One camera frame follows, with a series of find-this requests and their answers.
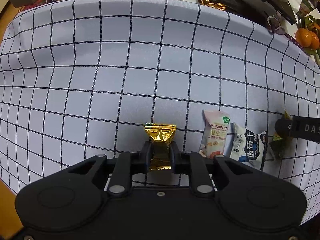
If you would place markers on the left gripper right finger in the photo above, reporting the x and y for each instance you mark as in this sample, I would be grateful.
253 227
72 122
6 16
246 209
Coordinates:
193 165

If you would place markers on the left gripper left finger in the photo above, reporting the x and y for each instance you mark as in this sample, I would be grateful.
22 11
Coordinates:
127 165

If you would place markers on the green yellow pea snack packet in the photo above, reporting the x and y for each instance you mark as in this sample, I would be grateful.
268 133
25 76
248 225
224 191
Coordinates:
281 142

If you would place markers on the gold foil candy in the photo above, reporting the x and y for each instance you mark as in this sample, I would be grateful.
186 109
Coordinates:
161 136

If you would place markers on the pink hawthorn strip packet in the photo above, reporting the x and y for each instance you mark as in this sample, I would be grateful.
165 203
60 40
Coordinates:
215 133

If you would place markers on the blue white blueberry snack packet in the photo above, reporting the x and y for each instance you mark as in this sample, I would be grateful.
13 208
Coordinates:
248 147

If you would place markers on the loose tangerine right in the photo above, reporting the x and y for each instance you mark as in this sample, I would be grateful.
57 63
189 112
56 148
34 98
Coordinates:
314 45

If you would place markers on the loose tangerine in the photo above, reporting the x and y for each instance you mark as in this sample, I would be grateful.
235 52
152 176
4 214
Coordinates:
314 45
303 37

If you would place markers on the loose tangerine left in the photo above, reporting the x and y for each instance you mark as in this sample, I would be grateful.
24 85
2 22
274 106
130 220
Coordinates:
303 37

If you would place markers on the white grid tablecloth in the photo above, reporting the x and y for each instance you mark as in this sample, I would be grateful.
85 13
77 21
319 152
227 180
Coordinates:
82 77

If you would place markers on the gold ingot chocolate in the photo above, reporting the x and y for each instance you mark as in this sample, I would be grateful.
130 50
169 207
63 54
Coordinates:
213 4

